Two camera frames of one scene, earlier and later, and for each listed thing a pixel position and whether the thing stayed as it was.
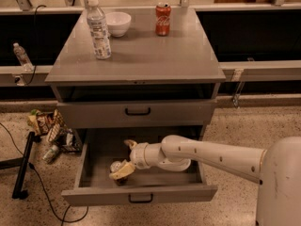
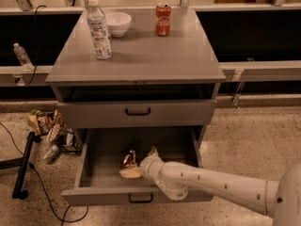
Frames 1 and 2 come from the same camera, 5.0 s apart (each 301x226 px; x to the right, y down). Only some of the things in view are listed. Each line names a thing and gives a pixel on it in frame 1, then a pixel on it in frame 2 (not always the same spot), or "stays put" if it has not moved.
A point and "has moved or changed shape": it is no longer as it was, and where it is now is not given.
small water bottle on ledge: x=23 y=57 stays put
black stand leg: x=22 y=163 stays put
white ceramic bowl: x=118 y=23 stays put
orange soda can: x=115 y=167 has moved or changed shape
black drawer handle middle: x=137 y=113 stays put
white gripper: x=138 y=157 to x=146 y=168
